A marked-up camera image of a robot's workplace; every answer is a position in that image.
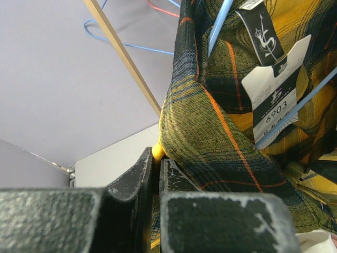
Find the wooden clothes rack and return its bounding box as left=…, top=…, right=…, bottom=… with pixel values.
left=84, top=0, right=161, bottom=117

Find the pink hanger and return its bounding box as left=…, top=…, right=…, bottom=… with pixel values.
left=146, top=0, right=179, bottom=17

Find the blue hanger of plaid shirt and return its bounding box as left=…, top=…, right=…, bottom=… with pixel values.
left=207, top=1, right=336, bottom=150

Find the yellow plaid shirt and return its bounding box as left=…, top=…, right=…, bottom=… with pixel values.
left=153, top=1, right=336, bottom=233

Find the plaid shirt paper tag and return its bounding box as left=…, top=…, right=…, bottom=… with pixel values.
left=236, top=1, right=311, bottom=150

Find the white shirt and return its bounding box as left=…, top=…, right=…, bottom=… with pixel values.
left=296, top=229, right=336, bottom=253

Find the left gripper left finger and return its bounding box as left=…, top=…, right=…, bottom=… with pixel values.
left=1, top=147, right=153, bottom=252

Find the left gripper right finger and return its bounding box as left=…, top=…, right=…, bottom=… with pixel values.
left=159, top=159, right=300, bottom=252

